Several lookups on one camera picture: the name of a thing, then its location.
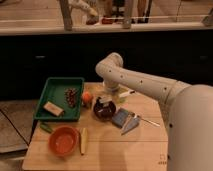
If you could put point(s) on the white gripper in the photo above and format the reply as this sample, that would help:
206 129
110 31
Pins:
111 88

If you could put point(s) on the purple bowl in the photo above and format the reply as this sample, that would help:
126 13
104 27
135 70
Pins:
104 111

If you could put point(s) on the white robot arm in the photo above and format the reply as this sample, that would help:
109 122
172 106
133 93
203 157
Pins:
190 135

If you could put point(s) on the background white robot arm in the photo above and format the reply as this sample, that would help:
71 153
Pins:
82 5

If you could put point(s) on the orange bowl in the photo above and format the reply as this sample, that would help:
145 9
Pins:
63 141

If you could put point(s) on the green translucent cup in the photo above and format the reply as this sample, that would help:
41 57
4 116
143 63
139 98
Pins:
120 99

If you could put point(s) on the orange fruit toy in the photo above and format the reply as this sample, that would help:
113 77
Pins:
87 98

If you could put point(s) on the blue sponge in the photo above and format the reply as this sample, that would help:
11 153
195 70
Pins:
120 117

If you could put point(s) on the bunch of red grapes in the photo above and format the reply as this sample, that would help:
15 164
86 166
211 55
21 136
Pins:
70 95

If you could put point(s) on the yellow corn cob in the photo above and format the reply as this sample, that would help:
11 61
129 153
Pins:
83 140

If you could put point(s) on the green plastic tray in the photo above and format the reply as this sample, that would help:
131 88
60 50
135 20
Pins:
54 92

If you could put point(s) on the green pepper toy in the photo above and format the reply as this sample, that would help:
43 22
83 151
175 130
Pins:
45 127

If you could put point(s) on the wooden post right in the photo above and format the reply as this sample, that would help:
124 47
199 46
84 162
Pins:
128 9

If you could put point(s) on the wooden post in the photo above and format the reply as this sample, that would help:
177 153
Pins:
66 14
128 9

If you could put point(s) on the wooden post left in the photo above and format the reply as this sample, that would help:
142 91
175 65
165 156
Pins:
66 14

